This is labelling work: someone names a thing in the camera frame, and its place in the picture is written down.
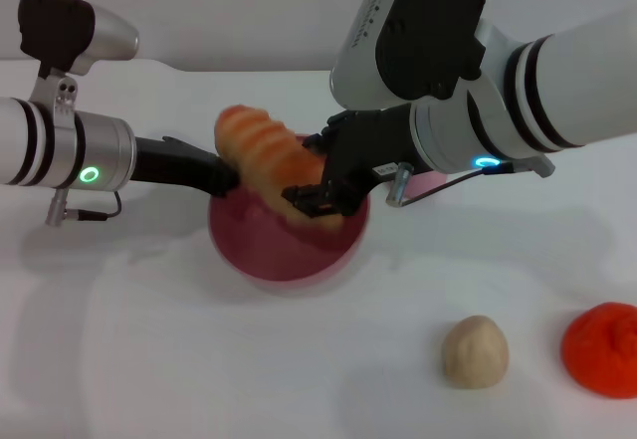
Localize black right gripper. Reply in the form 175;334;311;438
281;104;425;219

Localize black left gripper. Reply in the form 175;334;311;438
131;134;241;199

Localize pink plastic bowl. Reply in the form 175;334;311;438
207;132;372;297

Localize ridged orange bread loaf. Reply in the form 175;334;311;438
213;104;350;235

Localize pink round bun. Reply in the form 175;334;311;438
410;170;448;187

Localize beige round bun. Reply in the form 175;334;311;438
441;315;511;389

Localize orange-red swirl bun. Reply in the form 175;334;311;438
560;302;637;400

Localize left arm grey cable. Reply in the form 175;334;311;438
44;188;123;227

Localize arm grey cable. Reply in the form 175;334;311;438
385;157;556;209
44;188;123;227

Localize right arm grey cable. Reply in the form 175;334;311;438
385;157;556;209

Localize left wrist camera housing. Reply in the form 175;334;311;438
18;0;140;81

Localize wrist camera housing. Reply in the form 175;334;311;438
329;0;488;112
18;0;140;81

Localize right wrist camera housing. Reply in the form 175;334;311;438
329;0;488;112

